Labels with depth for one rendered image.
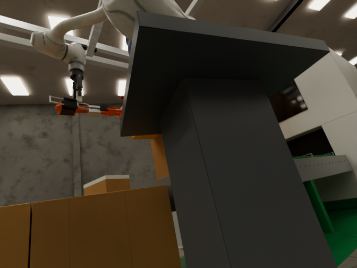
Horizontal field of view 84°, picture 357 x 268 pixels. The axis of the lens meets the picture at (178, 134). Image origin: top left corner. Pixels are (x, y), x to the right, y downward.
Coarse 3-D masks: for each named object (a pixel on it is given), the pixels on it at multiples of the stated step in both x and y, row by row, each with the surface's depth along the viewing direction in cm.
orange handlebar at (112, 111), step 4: (56, 108) 107; (80, 108) 113; (108, 108) 123; (112, 108) 125; (76, 112) 115; (80, 112) 116; (84, 112) 117; (104, 112) 125; (108, 112) 123; (112, 112) 125; (116, 112) 130; (120, 112) 128
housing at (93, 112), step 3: (90, 105) 116; (93, 105) 118; (90, 108) 116; (93, 108) 117; (96, 108) 118; (99, 108) 119; (87, 111) 117; (90, 111) 115; (93, 111) 116; (96, 111) 117; (99, 111) 118; (87, 114) 117; (90, 114) 118; (93, 114) 119; (96, 114) 119; (99, 114) 120
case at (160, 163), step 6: (156, 138) 153; (162, 138) 146; (156, 144) 153; (162, 144) 146; (156, 150) 153; (162, 150) 145; (156, 156) 152; (162, 156) 145; (156, 162) 152; (162, 162) 145; (156, 168) 152; (162, 168) 145; (156, 174) 152; (162, 174) 144; (168, 174) 137
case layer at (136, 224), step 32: (128, 192) 96; (160, 192) 105; (0, 224) 68; (32, 224) 73; (64, 224) 78; (96, 224) 84; (128, 224) 91; (160, 224) 99; (0, 256) 65; (32, 256) 70; (64, 256) 74; (96, 256) 79; (128, 256) 86; (160, 256) 93
